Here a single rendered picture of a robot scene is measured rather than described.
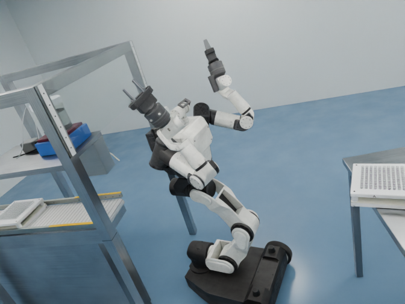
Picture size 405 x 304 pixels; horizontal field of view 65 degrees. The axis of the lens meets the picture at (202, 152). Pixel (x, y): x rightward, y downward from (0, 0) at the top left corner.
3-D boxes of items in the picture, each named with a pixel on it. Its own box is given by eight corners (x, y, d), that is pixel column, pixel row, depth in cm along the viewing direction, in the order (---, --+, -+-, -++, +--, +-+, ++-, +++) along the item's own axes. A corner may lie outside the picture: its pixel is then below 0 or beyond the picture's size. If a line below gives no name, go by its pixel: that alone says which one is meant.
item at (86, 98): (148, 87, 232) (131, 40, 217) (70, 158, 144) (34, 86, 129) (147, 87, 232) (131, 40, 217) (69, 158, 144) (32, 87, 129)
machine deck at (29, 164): (102, 136, 181) (100, 130, 179) (65, 172, 149) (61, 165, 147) (18, 151, 199) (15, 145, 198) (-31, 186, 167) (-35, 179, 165)
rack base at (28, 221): (47, 205, 211) (46, 202, 210) (22, 231, 190) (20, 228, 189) (19, 209, 219) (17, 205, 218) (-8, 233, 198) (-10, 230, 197)
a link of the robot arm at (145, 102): (125, 106, 133) (144, 126, 138) (131, 107, 124) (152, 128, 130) (145, 85, 136) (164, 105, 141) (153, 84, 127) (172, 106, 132)
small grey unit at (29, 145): (46, 145, 181) (41, 136, 178) (38, 151, 175) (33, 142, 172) (32, 148, 184) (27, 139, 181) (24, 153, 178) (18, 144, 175)
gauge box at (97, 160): (115, 164, 189) (102, 134, 181) (107, 174, 180) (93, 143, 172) (84, 169, 196) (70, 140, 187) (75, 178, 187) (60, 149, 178)
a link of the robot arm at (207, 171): (181, 151, 135) (210, 185, 136) (197, 137, 140) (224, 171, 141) (172, 157, 144) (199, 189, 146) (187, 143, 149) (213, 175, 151)
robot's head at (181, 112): (173, 125, 169) (168, 110, 165) (182, 117, 176) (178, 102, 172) (183, 124, 165) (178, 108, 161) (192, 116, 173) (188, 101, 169)
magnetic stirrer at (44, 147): (93, 133, 178) (86, 119, 174) (72, 152, 159) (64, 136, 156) (64, 139, 184) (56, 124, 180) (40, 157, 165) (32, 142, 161)
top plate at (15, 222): (44, 199, 209) (42, 197, 208) (18, 225, 188) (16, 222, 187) (15, 202, 216) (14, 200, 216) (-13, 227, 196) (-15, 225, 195)
